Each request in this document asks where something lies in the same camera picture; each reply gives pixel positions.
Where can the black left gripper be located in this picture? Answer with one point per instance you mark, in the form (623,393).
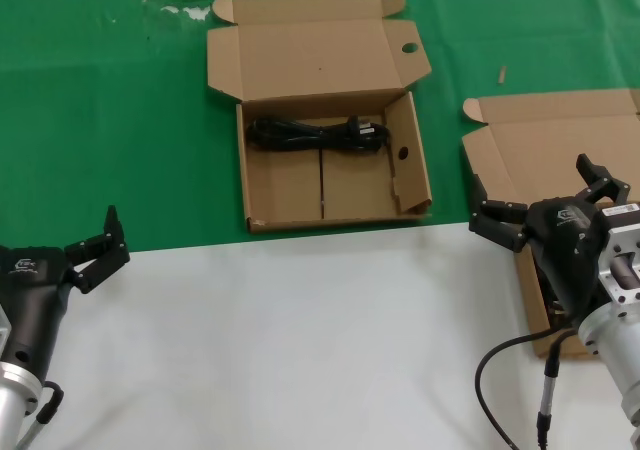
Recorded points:
(30,300)

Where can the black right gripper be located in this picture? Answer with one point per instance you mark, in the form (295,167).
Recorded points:
(562,242)

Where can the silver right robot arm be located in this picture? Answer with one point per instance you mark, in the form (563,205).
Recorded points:
(617,355)

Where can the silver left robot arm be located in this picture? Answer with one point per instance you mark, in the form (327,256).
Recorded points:
(12,405)

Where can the open cardboard box with hole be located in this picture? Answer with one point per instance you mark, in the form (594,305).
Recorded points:
(300,60)

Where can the green table mat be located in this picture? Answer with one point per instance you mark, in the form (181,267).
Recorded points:
(75,120)

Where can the long cardboard sliver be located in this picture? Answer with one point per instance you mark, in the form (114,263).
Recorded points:
(502,75)

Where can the clear torn tape scrap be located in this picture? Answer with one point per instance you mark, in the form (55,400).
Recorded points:
(197,14)

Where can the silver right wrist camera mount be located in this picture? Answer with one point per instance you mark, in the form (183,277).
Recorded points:
(620,242)

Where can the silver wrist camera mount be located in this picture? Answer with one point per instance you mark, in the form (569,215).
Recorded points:
(620,242)
(3,330)

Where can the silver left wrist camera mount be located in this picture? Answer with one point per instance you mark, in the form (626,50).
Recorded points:
(3,330)

